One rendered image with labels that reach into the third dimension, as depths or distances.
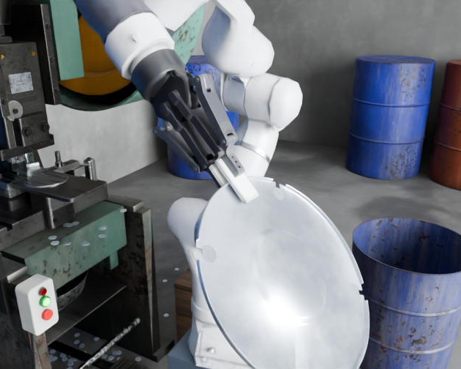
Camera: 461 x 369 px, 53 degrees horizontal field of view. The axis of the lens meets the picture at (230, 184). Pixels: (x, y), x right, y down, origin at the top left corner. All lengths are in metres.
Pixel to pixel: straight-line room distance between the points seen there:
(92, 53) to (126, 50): 1.09
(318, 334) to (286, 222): 0.15
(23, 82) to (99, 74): 0.35
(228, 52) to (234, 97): 0.18
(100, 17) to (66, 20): 0.80
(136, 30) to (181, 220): 0.54
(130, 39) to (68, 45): 0.85
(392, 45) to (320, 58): 0.63
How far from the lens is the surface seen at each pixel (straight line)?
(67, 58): 1.49
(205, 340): 1.18
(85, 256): 1.50
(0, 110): 1.37
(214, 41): 0.92
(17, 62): 1.43
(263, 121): 1.07
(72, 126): 3.28
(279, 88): 1.02
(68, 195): 1.34
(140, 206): 1.59
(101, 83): 1.68
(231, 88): 1.07
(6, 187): 1.50
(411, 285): 1.62
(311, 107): 4.48
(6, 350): 1.51
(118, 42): 0.66
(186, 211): 1.07
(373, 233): 1.93
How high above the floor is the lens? 1.27
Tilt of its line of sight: 21 degrees down
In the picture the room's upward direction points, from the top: straight up
